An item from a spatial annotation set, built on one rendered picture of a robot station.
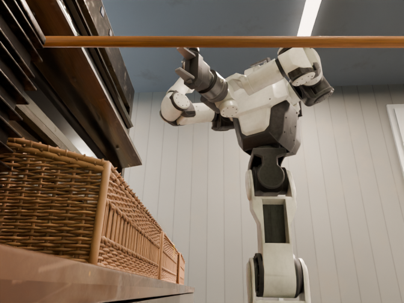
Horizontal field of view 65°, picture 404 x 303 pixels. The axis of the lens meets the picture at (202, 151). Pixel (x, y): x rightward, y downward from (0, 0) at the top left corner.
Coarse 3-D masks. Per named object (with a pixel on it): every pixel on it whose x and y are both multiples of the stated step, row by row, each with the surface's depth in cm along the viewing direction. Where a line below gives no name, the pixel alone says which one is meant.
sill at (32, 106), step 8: (24, 96) 110; (32, 104) 115; (40, 112) 120; (48, 120) 126; (48, 128) 127; (56, 128) 133; (64, 136) 140; (64, 144) 141; (72, 144) 149; (80, 152) 158
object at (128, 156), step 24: (48, 0) 101; (48, 24) 109; (48, 48) 118; (72, 48) 121; (48, 72) 130; (72, 72) 132; (72, 96) 147; (96, 96) 150; (96, 120) 169; (120, 120) 177; (96, 144) 193; (120, 144) 199; (120, 168) 233
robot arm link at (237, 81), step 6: (228, 78) 111; (234, 78) 109; (240, 78) 108; (246, 78) 106; (234, 84) 112; (240, 84) 112; (246, 84) 106; (234, 90) 115; (246, 90) 107; (252, 90) 107
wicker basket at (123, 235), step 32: (0, 160) 47; (32, 160) 47; (64, 160) 47; (96, 160) 46; (0, 192) 45; (32, 192) 45; (64, 192) 45; (96, 192) 45; (128, 192) 57; (0, 224) 43; (32, 224) 43; (64, 224) 43; (96, 224) 43; (128, 224) 58; (64, 256) 41; (96, 256) 41; (128, 256) 58
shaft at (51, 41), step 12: (48, 36) 88; (60, 36) 88; (72, 36) 88; (84, 36) 88; (96, 36) 88; (108, 36) 88; (120, 36) 88; (132, 36) 87; (144, 36) 87; (156, 36) 87; (168, 36) 87; (180, 36) 87; (192, 36) 87; (204, 36) 87; (216, 36) 87; (228, 36) 86; (240, 36) 86; (252, 36) 86; (264, 36) 86; (276, 36) 86; (288, 36) 86; (300, 36) 86; (312, 36) 86; (324, 36) 85; (336, 36) 85; (348, 36) 85; (360, 36) 85; (372, 36) 85; (384, 36) 85; (396, 36) 85
